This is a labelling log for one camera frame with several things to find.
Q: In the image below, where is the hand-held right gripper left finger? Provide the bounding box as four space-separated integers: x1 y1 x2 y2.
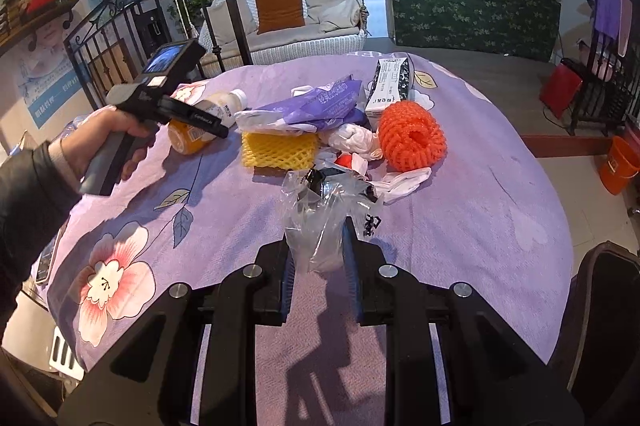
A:
57 240 296 426

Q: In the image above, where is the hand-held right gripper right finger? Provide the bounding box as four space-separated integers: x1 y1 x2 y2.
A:
341 213 583 426

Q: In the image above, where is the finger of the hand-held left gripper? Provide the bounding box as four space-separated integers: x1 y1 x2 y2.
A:
169 98 230 139

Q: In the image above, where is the yellow drink bottle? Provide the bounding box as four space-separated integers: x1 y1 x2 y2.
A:
167 89 249 155

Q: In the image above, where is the clear plastic bag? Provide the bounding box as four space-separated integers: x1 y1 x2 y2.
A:
280 168 386 275

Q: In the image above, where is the purple plastic bag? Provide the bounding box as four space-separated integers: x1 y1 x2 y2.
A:
235 76 369 135

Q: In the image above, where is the large white tissue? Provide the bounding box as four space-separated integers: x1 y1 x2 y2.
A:
320 123 384 162

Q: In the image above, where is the black trash bin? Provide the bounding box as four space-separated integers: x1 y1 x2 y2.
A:
547 242 640 426

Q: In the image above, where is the person's left forearm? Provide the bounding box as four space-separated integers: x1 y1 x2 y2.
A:
0 141 83 337

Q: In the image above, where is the person's left hand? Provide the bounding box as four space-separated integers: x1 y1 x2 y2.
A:
60 106 158 183

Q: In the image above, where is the black metal railing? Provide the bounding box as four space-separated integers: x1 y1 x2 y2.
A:
62 0 254 113

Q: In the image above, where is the white cushion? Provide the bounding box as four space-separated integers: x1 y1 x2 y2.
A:
302 0 362 34
202 0 259 47

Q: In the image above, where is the yellow foam fruit net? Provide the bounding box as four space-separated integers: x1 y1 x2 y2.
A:
241 130 320 172

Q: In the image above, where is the white plastic bag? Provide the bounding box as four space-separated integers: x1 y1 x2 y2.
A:
367 166 433 206

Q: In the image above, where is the white wicker swing sofa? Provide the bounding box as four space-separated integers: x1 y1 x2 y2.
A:
199 0 371 67

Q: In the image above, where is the orange cushion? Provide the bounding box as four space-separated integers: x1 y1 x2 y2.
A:
255 0 307 36

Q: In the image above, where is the red and white wrapper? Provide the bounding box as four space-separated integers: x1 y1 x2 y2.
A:
334 153 369 173

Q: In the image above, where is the purple floral blanket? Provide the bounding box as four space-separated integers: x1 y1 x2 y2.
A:
32 50 574 373

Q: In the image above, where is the orange foam fruit net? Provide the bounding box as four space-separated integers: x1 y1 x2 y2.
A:
377 100 447 173

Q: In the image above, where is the white tissue pack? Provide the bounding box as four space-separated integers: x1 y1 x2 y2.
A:
364 56 414 127

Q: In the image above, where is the white slotted basket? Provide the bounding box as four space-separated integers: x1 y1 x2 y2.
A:
47 325 86 380

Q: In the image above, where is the green floral covered counter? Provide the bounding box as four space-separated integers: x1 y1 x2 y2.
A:
384 0 562 62

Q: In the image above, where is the red bag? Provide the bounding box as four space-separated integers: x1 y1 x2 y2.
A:
539 58 584 119

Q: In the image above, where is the orange bucket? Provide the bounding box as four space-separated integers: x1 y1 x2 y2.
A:
597 135 640 196

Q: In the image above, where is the black metal rack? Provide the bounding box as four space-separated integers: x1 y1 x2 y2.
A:
569 0 640 137

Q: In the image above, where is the pink towel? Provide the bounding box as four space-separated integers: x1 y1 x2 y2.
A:
617 0 634 56

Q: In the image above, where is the purple towel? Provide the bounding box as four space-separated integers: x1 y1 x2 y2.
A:
594 0 624 41

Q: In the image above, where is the face wall poster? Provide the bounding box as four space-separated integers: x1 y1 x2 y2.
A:
12 20 87 127

